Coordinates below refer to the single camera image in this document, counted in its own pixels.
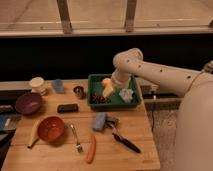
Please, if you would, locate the metal fork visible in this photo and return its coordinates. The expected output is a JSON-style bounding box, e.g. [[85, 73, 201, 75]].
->
[[70, 124, 83, 153]]

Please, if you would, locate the blue grey sponge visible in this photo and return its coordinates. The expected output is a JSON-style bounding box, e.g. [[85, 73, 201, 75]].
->
[[92, 112, 106, 131]]

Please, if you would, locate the black rectangular block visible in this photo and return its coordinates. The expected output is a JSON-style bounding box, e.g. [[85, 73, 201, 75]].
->
[[57, 104, 78, 113]]

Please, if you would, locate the black handled peeler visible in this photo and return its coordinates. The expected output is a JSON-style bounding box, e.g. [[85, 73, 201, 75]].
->
[[112, 129, 141, 153]]

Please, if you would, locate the blue object at left edge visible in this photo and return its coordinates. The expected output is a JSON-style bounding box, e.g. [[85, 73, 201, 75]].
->
[[0, 115, 21, 131]]

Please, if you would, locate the dark small object beside sponge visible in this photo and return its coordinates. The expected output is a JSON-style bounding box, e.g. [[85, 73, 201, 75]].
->
[[105, 115, 119, 128]]

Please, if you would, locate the small metal cup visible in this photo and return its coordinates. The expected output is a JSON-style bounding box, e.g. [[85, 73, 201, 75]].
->
[[73, 86, 85, 99]]

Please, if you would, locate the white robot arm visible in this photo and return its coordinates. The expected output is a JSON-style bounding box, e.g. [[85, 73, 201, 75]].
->
[[103, 48, 213, 171]]

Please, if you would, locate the white stacked cup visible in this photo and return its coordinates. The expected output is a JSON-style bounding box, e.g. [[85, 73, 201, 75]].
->
[[29, 77, 47, 95]]

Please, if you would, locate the orange carrot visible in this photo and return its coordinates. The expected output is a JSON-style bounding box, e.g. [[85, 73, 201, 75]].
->
[[86, 134, 96, 164]]

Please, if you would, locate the brown pine cone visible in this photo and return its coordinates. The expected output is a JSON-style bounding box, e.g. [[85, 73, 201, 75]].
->
[[92, 93, 111, 104]]

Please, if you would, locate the yellow banana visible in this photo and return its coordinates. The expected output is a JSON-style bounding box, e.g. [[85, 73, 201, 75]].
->
[[27, 120, 41, 148]]

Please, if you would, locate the purple bowl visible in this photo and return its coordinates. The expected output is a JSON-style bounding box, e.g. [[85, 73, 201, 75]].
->
[[15, 92, 42, 115]]

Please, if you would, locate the white towel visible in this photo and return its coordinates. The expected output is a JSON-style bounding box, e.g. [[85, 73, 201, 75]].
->
[[119, 88, 134, 103]]

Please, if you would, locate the orange ball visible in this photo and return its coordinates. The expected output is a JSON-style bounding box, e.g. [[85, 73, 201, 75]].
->
[[101, 78, 111, 87]]

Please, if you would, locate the green plastic tray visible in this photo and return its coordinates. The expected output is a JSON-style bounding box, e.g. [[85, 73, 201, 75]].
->
[[87, 74, 141, 110]]

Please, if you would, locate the blue plastic cup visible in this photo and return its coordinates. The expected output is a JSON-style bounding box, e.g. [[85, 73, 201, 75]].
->
[[52, 79, 64, 94]]

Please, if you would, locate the red orange bowl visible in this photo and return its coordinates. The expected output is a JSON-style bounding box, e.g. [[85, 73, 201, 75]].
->
[[37, 116, 65, 142]]

